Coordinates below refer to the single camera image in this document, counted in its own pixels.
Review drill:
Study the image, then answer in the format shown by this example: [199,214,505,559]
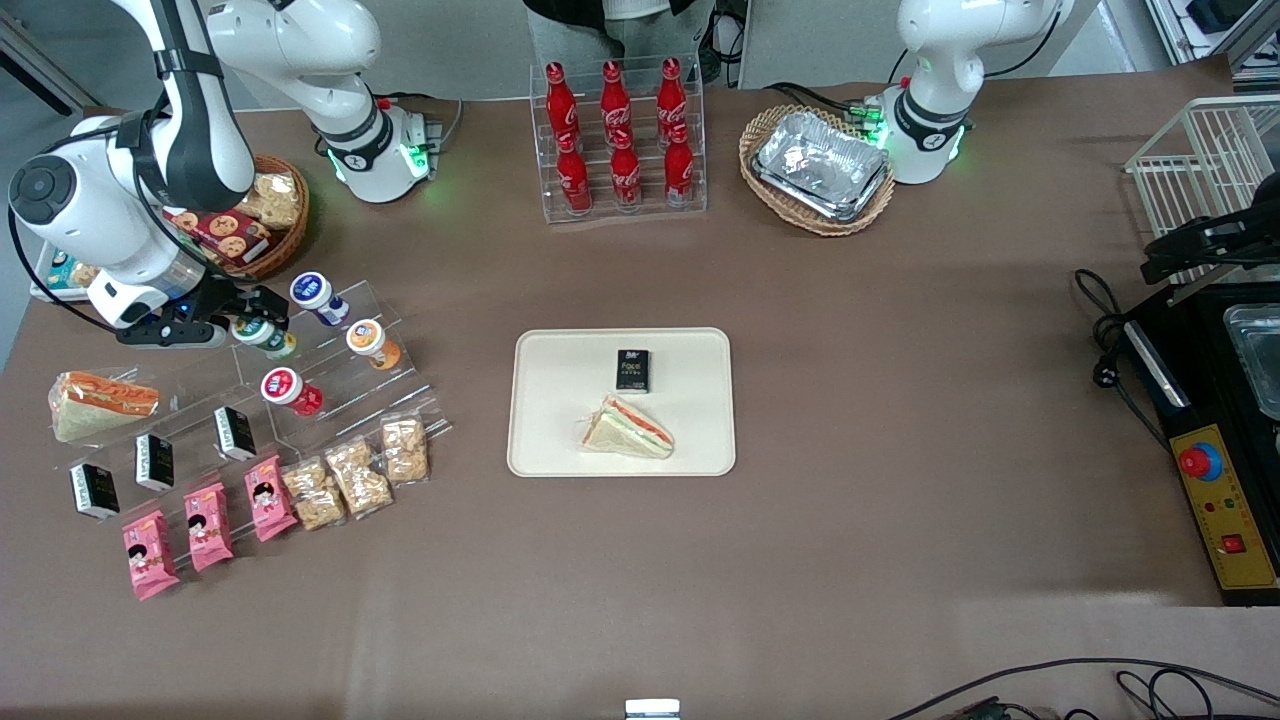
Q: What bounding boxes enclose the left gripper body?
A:
[1143,200,1280,286]

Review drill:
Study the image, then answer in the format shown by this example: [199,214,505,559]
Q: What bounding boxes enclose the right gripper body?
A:
[145,278,246,323]

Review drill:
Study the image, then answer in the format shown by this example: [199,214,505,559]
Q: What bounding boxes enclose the green lid gum bottle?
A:
[232,318,298,361]

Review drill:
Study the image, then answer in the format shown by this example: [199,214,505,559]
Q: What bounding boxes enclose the blue lid gum bottle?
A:
[290,272,351,328]

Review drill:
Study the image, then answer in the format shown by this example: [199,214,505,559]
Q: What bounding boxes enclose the red lid gum bottle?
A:
[261,367,325,417]

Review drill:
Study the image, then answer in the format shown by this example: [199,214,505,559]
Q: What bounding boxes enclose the orange lid gum bottle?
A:
[347,318,403,371]

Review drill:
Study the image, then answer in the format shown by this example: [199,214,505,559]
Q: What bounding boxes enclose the steel tray container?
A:
[1222,303,1280,421]

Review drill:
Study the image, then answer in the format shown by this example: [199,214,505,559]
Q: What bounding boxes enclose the cream plastic tray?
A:
[506,327,737,478]

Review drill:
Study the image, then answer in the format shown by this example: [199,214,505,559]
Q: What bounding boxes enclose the dark brown wicker basket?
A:
[165,155,311,281]

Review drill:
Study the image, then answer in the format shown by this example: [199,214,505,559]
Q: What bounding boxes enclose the red cookie box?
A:
[170,208,271,266]

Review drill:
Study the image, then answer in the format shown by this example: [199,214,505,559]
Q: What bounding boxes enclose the clear bag of biscuits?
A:
[240,172,301,229]

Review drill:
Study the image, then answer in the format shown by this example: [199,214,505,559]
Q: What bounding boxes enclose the white teal snack packet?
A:
[30,245,101,301]

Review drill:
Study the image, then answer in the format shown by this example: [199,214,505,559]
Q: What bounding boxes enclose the wrapped triangle sandwich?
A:
[580,395,676,461]
[50,370,161,443]

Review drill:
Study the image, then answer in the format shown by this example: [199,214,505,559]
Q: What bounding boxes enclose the black sealing machine yellow panel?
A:
[1120,285,1280,608]

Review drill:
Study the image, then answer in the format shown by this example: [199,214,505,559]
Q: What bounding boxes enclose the pink snack packet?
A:
[183,482,235,573]
[122,510,181,601]
[244,455,299,543]

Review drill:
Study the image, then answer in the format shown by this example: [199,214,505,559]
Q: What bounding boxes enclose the clear bag brown snacks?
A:
[281,457,348,531]
[380,413,431,485]
[324,436,394,519]

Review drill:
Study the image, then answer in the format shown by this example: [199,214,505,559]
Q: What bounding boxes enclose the clear acrylic bottle rack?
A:
[528,55,709,225]

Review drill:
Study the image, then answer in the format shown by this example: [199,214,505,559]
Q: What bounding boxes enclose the red cola bottle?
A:
[601,60,633,141]
[610,130,643,208]
[664,122,695,206]
[547,62,581,141]
[556,130,593,213]
[657,57,691,136]

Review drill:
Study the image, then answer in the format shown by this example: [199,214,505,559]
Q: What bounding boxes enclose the aluminium foil container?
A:
[750,110,891,223]

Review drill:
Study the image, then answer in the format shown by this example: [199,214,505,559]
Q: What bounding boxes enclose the light woven wicker basket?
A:
[739,104,897,237]

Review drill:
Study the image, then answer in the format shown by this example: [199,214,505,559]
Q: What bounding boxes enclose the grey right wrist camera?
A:
[117,320,229,349]

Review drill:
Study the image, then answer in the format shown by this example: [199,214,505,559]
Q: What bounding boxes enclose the white wire rack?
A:
[1125,95,1280,286]

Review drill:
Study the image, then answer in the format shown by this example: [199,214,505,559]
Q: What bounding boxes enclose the silver metal handle bar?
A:
[1125,320,1191,409]

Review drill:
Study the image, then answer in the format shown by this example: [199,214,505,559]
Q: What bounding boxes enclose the black power cable with plug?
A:
[1073,268,1171,451]

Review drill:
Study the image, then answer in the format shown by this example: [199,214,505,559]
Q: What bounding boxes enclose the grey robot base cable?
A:
[400,93,466,151]

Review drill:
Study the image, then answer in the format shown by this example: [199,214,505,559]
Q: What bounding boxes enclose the long black cable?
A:
[885,657,1280,720]

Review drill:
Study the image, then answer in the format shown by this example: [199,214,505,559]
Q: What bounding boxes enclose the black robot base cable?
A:
[765,82,881,119]

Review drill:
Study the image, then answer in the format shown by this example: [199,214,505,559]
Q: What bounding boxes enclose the looped black cable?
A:
[1117,668,1280,720]

